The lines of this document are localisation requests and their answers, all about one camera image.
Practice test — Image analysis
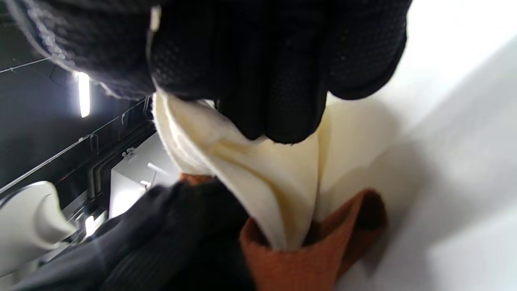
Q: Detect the ceiling strip light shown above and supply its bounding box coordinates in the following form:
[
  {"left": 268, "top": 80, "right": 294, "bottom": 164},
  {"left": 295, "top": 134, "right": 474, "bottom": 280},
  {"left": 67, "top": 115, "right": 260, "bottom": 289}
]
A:
[{"left": 74, "top": 71, "right": 92, "bottom": 119}]

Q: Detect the cream floral canvas bag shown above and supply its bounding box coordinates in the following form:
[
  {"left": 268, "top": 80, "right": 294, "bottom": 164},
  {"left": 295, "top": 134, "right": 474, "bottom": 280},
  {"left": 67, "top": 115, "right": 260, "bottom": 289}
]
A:
[{"left": 151, "top": 89, "right": 401, "bottom": 291}]

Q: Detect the person's left hand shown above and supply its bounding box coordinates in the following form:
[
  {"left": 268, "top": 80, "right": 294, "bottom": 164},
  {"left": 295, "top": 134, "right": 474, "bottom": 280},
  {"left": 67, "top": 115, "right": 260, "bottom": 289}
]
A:
[{"left": 12, "top": 179, "right": 256, "bottom": 291}]

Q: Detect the person's right hand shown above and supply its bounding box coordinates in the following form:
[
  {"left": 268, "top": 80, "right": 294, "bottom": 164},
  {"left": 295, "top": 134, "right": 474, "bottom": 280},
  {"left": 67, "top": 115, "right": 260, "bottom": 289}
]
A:
[{"left": 4, "top": 0, "right": 413, "bottom": 145}]

